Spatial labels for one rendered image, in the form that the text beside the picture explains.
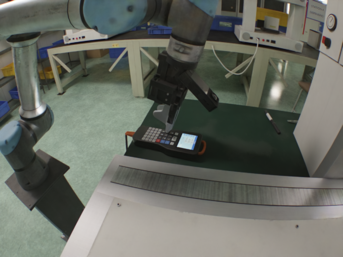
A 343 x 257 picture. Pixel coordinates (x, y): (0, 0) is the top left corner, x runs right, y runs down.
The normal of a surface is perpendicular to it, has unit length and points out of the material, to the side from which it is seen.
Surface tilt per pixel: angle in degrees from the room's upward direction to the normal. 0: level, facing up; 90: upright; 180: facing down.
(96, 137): 0
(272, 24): 90
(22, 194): 0
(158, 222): 0
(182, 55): 93
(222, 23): 90
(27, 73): 102
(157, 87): 90
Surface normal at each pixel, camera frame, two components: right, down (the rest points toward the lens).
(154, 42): -0.22, 0.60
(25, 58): 0.66, 0.61
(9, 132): -0.04, -0.71
